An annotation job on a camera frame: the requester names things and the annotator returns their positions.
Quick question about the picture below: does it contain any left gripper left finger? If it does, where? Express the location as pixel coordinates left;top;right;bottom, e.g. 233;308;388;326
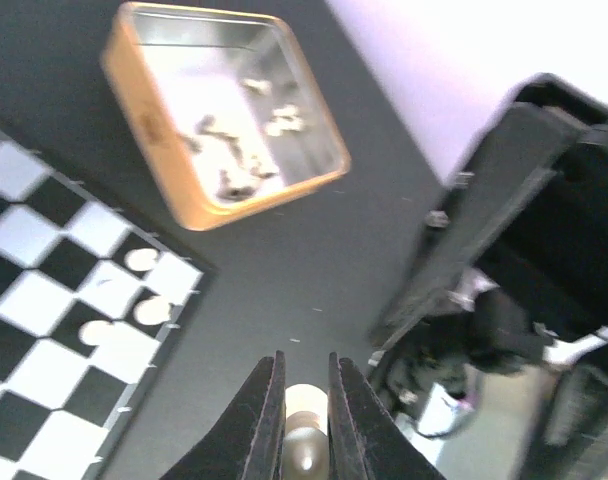
161;351;286;480

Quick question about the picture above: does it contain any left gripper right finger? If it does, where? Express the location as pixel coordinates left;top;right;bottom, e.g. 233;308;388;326
328;352;443;480

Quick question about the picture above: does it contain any white chess pawn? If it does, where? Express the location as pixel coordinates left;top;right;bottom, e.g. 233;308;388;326
281;384;330;480

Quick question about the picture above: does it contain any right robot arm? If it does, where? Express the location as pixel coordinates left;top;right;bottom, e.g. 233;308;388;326
369;73;608;479

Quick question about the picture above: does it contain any white chess piece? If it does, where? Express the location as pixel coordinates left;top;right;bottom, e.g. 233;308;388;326
124;248;159;272
78;320;114;347
133;296;172;326

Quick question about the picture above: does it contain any black and silver chessboard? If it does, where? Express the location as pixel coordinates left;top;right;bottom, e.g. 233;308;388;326
0;121;214;479

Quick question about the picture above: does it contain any gold tin box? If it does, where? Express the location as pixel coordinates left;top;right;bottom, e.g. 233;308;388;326
101;2;351;231

